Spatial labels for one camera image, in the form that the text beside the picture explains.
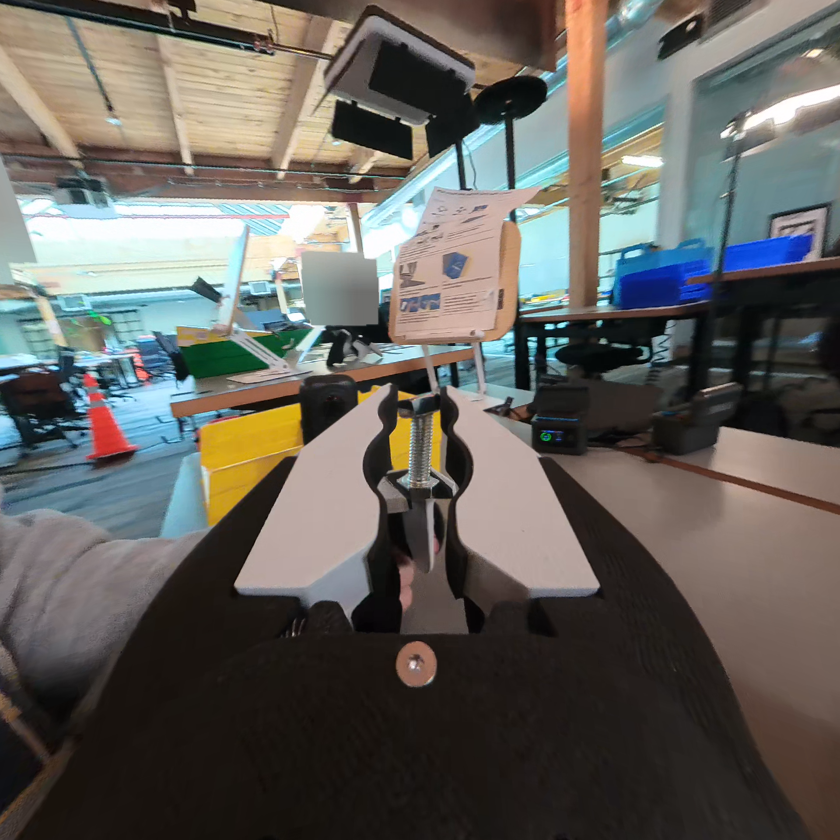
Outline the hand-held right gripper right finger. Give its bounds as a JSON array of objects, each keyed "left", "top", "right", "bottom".
[{"left": 440, "top": 385, "right": 601, "bottom": 602}]

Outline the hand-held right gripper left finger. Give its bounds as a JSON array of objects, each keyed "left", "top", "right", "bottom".
[{"left": 234, "top": 384, "right": 399, "bottom": 608}]

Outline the silver hex bolt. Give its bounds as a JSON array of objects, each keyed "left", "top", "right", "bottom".
[{"left": 392, "top": 416, "right": 455, "bottom": 492}]

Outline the person's left forearm grey sleeve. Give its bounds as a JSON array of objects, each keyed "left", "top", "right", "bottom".
[{"left": 0, "top": 508, "right": 207, "bottom": 723}]

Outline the person's left hand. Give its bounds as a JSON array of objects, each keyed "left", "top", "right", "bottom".
[{"left": 392, "top": 548, "right": 416, "bottom": 610}]

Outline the wood-edged desk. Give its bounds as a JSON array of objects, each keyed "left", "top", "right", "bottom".
[
  {"left": 686, "top": 257, "right": 840, "bottom": 421},
  {"left": 517, "top": 301, "right": 716, "bottom": 391},
  {"left": 169, "top": 341, "right": 475, "bottom": 421}
]

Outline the yellow divided plastic bin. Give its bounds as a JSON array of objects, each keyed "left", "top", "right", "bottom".
[{"left": 197, "top": 394, "right": 382, "bottom": 527}]

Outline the black charging case with display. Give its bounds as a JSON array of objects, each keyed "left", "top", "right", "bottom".
[{"left": 529, "top": 384, "right": 592, "bottom": 457}]

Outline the black flat box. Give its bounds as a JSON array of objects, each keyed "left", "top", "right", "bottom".
[{"left": 577, "top": 379, "right": 665, "bottom": 437}]

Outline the black office chair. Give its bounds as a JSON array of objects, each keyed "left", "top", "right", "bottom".
[
  {"left": 0, "top": 364, "right": 89, "bottom": 454},
  {"left": 554, "top": 341, "right": 647, "bottom": 382}
]

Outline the clipboard stand with instruction sheet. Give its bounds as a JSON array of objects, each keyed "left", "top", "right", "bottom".
[{"left": 387, "top": 185, "right": 544, "bottom": 400}]

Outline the grey charging case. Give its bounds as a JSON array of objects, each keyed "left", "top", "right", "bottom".
[{"left": 651, "top": 382, "right": 744, "bottom": 457}]

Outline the orange traffic cone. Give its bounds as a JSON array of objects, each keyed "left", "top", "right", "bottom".
[{"left": 83, "top": 372, "right": 140, "bottom": 462}]

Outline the stack of blue bins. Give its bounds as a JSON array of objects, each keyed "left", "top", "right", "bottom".
[{"left": 612, "top": 234, "right": 816, "bottom": 311}]

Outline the black studio light panel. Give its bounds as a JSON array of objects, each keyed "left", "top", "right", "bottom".
[{"left": 323, "top": 5, "right": 479, "bottom": 160}]

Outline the black floor lamp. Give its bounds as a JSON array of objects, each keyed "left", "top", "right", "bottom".
[{"left": 472, "top": 74, "right": 550, "bottom": 198}]

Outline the black framed sign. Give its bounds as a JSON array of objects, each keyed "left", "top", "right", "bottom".
[{"left": 768, "top": 203, "right": 832, "bottom": 261}]

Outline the black light stand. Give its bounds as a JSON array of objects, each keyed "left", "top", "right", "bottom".
[{"left": 717, "top": 108, "right": 782, "bottom": 395}]

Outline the black coiled cable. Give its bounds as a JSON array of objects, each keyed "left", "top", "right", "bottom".
[{"left": 648, "top": 331, "right": 676, "bottom": 389}]

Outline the wooden post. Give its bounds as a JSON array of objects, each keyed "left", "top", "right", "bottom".
[{"left": 564, "top": 0, "right": 610, "bottom": 309}]

